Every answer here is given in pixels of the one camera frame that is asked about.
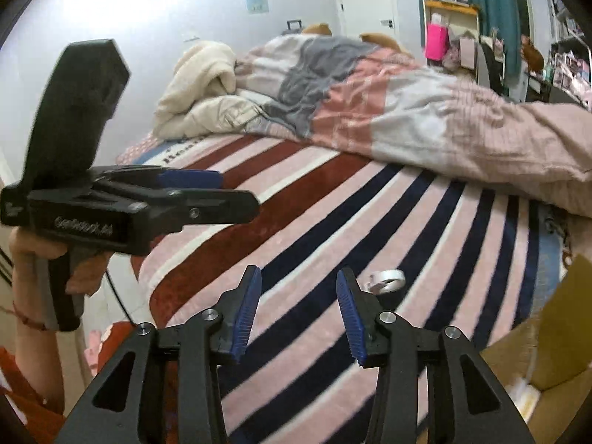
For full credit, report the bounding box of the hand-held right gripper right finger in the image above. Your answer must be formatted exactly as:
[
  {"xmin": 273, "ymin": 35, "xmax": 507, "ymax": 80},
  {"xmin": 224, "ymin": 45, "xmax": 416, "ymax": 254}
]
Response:
[{"xmin": 336, "ymin": 267, "xmax": 537, "ymax": 444}]

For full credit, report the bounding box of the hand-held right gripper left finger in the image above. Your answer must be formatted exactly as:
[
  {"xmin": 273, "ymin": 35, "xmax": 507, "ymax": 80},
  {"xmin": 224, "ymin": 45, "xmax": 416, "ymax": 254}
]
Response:
[{"xmin": 54, "ymin": 266, "xmax": 263, "ymax": 444}]

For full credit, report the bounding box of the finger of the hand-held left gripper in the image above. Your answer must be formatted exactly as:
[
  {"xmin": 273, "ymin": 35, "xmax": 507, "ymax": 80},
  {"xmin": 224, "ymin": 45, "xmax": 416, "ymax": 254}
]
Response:
[
  {"xmin": 92, "ymin": 189, "xmax": 260, "ymax": 234},
  {"xmin": 95, "ymin": 165, "xmax": 223, "ymax": 190}
]

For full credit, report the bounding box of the white tape dispenser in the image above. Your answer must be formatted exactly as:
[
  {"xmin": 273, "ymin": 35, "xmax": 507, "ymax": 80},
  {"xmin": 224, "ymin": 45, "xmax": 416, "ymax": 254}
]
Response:
[{"xmin": 365, "ymin": 269, "xmax": 406, "ymax": 294}]

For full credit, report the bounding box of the brown cardboard box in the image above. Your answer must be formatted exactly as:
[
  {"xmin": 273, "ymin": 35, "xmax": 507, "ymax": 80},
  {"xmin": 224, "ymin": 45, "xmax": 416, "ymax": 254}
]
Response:
[{"xmin": 478, "ymin": 254, "xmax": 592, "ymax": 444}]

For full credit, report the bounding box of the person's left forearm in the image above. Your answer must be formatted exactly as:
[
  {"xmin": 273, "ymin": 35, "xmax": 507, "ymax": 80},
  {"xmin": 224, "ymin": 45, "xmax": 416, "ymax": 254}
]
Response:
[{"xmin": 11, "ymin": 314, "xmax": 66, "ymax": 414}]

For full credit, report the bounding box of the person's left hand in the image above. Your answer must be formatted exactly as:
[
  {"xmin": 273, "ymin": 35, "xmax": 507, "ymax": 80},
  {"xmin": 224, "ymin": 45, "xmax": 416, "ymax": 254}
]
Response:
[{"xmin": 8, "ymin": 228, "xmax": 112, "ymax": 319}]

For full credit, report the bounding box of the beige comforter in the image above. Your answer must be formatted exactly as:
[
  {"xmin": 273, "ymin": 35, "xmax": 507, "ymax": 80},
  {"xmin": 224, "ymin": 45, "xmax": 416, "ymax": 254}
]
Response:
[{"xmin": 152, "ymin": 95, "xmax": 273, "ymax": 139}]

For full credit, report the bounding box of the cream fleece blanket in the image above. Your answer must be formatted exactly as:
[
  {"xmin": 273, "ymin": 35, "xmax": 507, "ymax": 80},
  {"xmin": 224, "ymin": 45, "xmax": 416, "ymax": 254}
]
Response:
[{"xmin": 155, "ymin": 41, "xmax": 239, "ymax": 137}]

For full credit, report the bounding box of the striped plush blanket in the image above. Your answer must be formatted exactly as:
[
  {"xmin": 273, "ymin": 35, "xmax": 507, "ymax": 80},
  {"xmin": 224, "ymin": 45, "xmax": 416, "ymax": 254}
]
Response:
[{"xmin": 115, "ymin": 129, "xmax": 569, "ymax": 444}]

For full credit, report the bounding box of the pink and grey striped duvet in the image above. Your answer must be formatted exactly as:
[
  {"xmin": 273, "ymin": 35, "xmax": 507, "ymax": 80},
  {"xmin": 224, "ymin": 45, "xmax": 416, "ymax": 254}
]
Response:
[{"xmin": 233, "ymin": 34, "xmax": 592, "ymax": 216}]

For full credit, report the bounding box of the white door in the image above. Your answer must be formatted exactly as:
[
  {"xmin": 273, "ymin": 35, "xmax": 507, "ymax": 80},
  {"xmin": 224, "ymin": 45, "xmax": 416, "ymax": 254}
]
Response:
[{"xmin": 330, "ymin": 0, "xmax": 401, "ymax": 40}]

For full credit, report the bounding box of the red floral clothing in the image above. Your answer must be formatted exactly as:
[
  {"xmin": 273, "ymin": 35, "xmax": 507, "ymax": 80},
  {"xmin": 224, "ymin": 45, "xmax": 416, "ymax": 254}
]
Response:
[{"xmin": 0, "ymin": 321, "xmax": 139, "ymax": 444}]

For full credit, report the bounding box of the bright pink bag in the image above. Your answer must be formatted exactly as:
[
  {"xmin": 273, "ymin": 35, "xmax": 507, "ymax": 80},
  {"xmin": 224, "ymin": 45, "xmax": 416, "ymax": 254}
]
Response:
[{"xmin": 426, "ymin": 23, "xmax": 449, "ymax": 62}]

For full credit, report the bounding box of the black desk chair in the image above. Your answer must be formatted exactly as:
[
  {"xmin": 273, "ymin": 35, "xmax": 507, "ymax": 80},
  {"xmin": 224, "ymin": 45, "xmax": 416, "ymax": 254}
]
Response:
[{"xmin": 478, "ymin": 41, "xmax": 507, "ymax": 95}]

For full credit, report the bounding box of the cluttered desk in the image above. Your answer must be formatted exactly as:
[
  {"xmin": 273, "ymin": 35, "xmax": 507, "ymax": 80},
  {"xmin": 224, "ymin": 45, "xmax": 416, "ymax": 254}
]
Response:
[{"xmin": 525, "ymin": 71, "xmax": 592, "ymax": 108}]

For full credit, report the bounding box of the yellow shelf unit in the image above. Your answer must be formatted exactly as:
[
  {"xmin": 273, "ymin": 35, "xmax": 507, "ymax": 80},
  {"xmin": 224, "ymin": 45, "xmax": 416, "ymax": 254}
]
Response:
[{"xmin": 423, "ymin": 0, "xmax": 482, "ymax": 72}]

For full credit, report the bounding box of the brown round ornament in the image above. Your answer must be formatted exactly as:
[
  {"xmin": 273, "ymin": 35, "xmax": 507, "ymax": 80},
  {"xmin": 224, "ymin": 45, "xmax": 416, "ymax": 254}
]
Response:
[{"xmin": 522, "ymin": 34, "xmax": 545, "ymax": 72}]

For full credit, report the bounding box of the window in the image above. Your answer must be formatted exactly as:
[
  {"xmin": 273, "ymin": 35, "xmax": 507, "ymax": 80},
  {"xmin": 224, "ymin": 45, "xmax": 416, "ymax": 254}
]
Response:
[{"xmin": 509, "ymin": 0, "xmax": 536, "ymax": 56}]

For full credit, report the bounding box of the cluttered bookshelf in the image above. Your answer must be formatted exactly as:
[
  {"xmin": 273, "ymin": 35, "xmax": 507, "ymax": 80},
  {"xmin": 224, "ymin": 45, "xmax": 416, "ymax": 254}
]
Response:
[{"xmin": 546, "ymin": 0, "xmax": 592, "ymax": 88}]

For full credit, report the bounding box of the black cable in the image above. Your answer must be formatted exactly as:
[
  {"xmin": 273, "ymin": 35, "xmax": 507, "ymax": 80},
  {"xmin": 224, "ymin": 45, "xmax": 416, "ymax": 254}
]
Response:
[{"xmin": 105, "ymin": 270, "xmax": 138, "ymax": 330}]

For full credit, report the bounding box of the red string bracelet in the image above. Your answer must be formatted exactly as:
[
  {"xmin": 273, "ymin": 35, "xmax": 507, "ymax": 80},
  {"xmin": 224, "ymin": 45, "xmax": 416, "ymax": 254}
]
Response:
[{"xmin": 13, "ymin": 303, "xmax": 49, "ymax": 332}]

